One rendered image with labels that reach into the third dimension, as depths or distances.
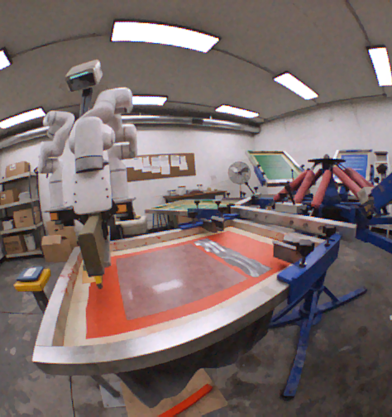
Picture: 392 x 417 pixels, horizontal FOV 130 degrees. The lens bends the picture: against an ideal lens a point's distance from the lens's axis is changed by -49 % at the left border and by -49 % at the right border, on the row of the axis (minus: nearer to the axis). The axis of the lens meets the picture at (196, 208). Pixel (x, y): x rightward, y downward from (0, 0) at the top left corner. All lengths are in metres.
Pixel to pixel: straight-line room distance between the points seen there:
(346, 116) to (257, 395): 4.94
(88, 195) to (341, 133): 4.75
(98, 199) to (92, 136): 0.15
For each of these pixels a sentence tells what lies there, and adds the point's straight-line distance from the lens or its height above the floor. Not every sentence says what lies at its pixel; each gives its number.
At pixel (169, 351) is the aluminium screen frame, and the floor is 0.98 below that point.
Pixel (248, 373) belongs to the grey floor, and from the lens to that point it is 1.35.
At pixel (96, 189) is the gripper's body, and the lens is 0.43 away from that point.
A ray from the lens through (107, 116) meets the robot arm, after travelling 0.65.
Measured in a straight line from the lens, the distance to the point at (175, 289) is 0.44.
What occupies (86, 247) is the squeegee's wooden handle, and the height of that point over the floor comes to 1.12.
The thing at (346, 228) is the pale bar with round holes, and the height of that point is 1.03.
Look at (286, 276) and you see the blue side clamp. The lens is 0.39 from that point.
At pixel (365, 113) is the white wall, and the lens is 4.76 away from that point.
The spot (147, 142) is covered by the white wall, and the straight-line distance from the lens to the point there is 4.48.
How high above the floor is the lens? 1.20
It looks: 9 degrees down
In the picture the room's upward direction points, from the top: 5 degrees counter-clockwise
